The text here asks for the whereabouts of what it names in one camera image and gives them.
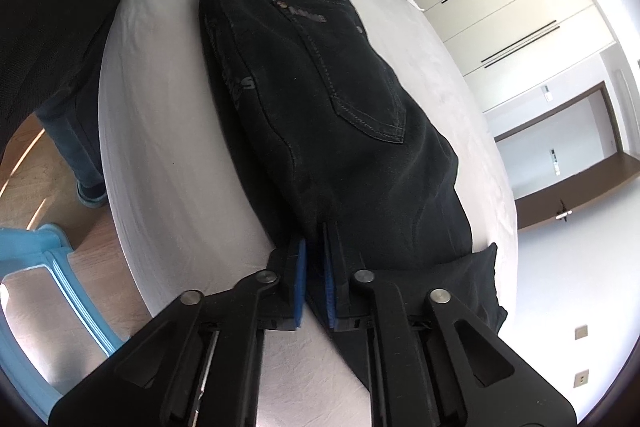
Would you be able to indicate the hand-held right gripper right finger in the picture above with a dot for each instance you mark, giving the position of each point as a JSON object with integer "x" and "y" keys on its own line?
{"x": 330, "y": 297}

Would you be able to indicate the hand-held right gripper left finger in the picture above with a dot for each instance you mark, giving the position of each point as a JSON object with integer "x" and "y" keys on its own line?
{"x": 300, "y": 282}

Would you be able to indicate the black pants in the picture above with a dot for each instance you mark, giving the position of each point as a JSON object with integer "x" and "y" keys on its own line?
{"x": 325, "y": 107}

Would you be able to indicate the person in dark clothes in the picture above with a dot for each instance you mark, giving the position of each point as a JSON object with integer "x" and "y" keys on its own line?
{"x": 50, "y": 32}

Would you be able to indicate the bed with white sheet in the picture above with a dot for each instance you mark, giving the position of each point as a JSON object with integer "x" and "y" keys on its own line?
{"x": 160, "y": 132}

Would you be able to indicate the person's jeans leg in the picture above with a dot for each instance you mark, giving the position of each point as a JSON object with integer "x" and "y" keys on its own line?
{"x": 75, "y": 142}

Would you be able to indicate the person's slipper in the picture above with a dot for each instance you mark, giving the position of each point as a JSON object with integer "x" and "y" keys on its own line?
{"x": 92, "y": 194}

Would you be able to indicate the blue plastic chair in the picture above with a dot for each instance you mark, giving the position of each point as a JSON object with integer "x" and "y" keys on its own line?
{"x": 55, "y": 267}

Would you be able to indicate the brown door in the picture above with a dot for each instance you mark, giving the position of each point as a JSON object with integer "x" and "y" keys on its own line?
{"x": 590, "y": 192}

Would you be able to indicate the white wardrobe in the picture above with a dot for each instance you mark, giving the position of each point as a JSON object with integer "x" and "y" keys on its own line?
{"x": 510, "y": 7}

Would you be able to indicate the wall socket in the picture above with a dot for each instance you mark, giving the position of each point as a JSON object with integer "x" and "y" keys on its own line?
{"x": 582, "y": 378}
{"x": 581, "y": 332}

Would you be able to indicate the wall light switch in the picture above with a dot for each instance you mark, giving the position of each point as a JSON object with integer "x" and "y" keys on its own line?
{"x": 548, "y": 94}

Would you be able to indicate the brown door frame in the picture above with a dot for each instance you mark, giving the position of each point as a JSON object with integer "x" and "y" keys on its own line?
{"x": 612, "y": 117}

